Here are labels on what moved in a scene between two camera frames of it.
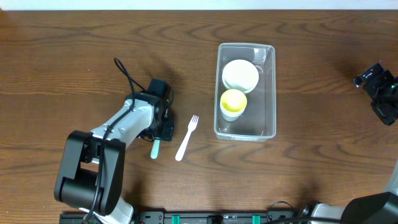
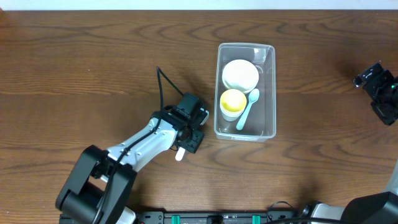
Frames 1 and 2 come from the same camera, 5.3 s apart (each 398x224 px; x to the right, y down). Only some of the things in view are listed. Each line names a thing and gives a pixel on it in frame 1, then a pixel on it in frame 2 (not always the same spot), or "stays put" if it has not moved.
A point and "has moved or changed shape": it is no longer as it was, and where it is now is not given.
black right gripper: [387, 78] stays put
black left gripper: [166, 134] → [193, 145]
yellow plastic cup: [234, 101] stays put
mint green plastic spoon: [155, 149] has moved or changed shape
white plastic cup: [232, 115] stays put
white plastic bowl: [240, 74] stays put
